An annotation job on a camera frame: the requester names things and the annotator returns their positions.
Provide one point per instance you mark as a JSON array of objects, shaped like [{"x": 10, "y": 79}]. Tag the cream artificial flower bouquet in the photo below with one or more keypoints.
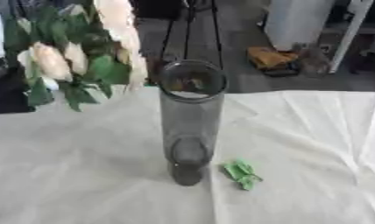
[{"x": 68, "y": 58}]

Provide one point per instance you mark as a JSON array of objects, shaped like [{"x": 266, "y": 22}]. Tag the white cylindrical bin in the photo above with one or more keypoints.
[{"x": 295, "y": 22}]

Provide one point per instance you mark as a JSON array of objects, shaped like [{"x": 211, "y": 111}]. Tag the loose green fabric leaf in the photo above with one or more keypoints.
[{"x": 241, "y": 173}]

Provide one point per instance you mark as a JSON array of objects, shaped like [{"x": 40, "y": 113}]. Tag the tan bag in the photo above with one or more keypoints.
[{"x": 269, "y": 57}]

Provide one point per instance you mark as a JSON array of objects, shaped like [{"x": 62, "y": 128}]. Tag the clear smoky glass vase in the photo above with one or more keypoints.
[{"x": 189, "y": 122}]

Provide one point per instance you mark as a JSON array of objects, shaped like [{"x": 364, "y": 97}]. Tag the black tripod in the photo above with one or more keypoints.
[{"x": 188, "y": 32}]

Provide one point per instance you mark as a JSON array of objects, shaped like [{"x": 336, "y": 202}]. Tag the white slanted post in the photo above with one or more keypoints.
[{"x": 350, "y": 33}]

